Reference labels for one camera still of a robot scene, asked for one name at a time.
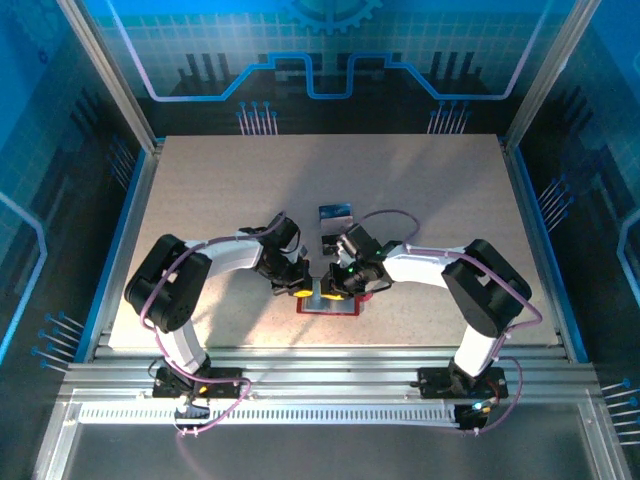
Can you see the aluminium side rail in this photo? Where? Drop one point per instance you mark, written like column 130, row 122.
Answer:
column 534, row 250
column 128, row 250

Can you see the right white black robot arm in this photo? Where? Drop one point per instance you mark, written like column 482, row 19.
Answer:
column 415, row 262

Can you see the aluminium cross rails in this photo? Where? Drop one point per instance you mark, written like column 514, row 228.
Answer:
column 325, row 370

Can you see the aluminium frame post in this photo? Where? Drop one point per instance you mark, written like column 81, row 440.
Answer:
column 549, row 75
column 111, row 75

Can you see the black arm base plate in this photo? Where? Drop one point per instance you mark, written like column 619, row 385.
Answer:
column 220, row 390
column 435, row 380

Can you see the red leather card holder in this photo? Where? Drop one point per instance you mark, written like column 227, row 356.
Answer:
column 345, row 307

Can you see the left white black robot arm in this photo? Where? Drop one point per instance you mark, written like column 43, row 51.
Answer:
column 230, row 257

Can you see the black controller board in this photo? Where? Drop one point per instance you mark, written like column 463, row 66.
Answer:
column 475, row 412

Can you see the grey metal shelf plate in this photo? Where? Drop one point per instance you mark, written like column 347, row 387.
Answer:
column 350, row 455

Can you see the blue edge strip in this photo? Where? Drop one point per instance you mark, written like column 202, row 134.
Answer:
column 547, row 250
column 116, row 250

